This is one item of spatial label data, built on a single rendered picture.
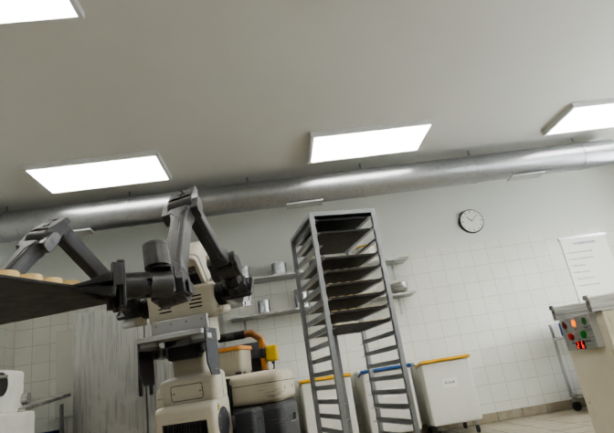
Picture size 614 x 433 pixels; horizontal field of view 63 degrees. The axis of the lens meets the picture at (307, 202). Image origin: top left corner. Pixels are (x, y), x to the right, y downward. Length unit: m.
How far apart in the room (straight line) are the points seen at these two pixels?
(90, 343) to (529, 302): 5.07
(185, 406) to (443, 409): 4.15
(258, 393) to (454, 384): 3.88
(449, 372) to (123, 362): 3.33
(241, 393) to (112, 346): 3.50
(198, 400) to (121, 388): 3.58
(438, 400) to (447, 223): 2.29
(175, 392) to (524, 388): 5.32
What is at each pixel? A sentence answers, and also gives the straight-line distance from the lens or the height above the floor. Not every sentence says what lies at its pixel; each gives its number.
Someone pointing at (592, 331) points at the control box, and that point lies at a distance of 2.42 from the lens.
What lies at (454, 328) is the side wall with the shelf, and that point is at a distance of 6.55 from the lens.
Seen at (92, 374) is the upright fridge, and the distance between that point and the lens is 5.59.
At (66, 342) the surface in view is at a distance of 6.63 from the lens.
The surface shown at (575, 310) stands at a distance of 2.69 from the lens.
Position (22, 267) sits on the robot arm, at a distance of 1.70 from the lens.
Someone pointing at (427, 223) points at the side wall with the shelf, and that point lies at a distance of 6.75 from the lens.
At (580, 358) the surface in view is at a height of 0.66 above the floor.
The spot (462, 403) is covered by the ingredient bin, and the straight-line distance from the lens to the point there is 5.82.
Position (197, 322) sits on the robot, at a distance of 1.92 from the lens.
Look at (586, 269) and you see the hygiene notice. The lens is 7.39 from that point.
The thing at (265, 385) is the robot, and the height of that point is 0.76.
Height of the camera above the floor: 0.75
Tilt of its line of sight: 19 degrees up
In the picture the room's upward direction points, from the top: 9 degrees counter-clockwise
